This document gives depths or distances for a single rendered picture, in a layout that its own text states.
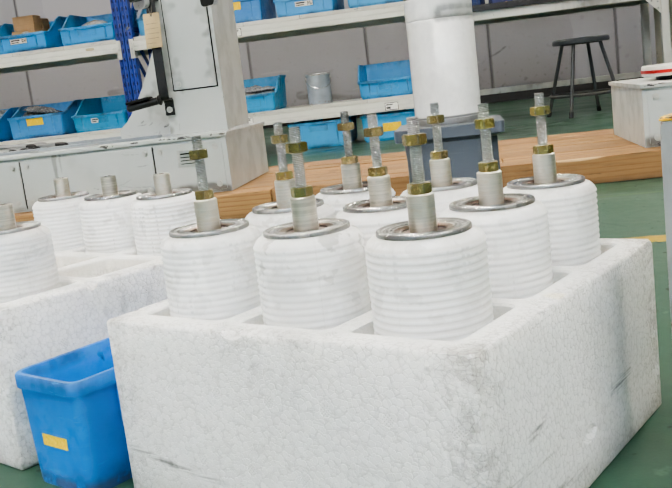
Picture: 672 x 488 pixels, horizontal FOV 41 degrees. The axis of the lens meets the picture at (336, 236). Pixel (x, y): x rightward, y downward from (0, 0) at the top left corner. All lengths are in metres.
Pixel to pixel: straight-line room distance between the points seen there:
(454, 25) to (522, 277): 0.53
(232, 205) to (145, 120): 0.49
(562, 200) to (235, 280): 0.32
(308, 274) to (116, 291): 0.41
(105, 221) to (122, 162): 1.65
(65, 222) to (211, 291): 0.59
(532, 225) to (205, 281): 0.29
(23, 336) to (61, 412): 0.13
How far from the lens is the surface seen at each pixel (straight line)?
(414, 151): 0.69
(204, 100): 2.90
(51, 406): 0.95
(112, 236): 1.29
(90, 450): 0.94
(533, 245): 0.78
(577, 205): 0.88
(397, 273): 0.67
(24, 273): 1.06
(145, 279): 1.12
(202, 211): 0.84
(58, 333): 1.05
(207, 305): 0.82
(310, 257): 0.73
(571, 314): 0.77
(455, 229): 0.68
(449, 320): 0.68
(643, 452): 0.91
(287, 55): 9.23
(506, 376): 0.67
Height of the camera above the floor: 0.37
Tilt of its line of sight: 10 degrees down
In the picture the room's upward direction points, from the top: 7 degrees counter-clockwise
